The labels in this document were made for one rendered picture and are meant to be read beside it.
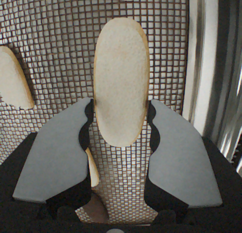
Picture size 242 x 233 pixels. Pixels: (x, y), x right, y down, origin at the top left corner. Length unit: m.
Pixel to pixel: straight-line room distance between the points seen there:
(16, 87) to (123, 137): 0.12
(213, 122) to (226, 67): 0.09
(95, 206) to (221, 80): 0.26
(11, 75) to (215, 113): 0.27
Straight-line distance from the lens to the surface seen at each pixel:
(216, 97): 0.29
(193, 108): 0.21
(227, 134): 0.28
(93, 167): 0.25
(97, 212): 0.34
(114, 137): 0.15
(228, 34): 0.27
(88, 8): 0.18
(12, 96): 0.22
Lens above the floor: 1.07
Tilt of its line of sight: 57 degrees down
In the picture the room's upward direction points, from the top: 159 degrees counter-clockwise
